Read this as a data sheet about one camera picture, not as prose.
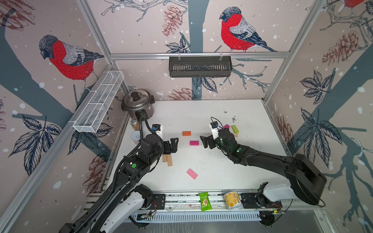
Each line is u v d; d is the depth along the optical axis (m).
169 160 0.88
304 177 0.43
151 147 0.52
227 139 0.62
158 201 0.73
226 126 1.04
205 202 0.73
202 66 1.07
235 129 1.02
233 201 0.68
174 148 0.66
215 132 0.73
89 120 0.71
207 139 0.76
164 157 0.90
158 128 0.63
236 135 1.00
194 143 0.95
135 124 0.94
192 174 0.83
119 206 0.55
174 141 0.66
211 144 0.75
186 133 1.00
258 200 0.66
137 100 0.97
